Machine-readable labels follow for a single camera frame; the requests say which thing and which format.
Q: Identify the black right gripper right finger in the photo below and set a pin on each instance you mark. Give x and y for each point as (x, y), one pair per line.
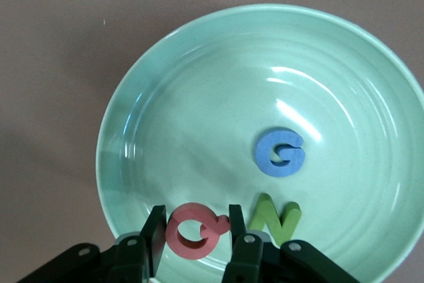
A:
(245, 263)

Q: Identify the green foam letter N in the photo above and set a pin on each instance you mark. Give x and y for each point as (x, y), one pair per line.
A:
(271, 220)

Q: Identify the brown table mat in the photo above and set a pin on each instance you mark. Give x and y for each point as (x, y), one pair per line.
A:
(49, 97)

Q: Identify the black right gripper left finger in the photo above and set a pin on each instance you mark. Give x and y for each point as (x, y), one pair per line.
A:
(132, 263)

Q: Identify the red foam letter Q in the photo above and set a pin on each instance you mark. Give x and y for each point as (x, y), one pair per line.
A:
(172, 240)

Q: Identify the light green plate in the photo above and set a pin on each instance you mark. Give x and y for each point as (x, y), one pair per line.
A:
(215, 97)

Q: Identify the blue foam letter G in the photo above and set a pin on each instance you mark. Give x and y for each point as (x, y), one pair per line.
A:
(263, 157)

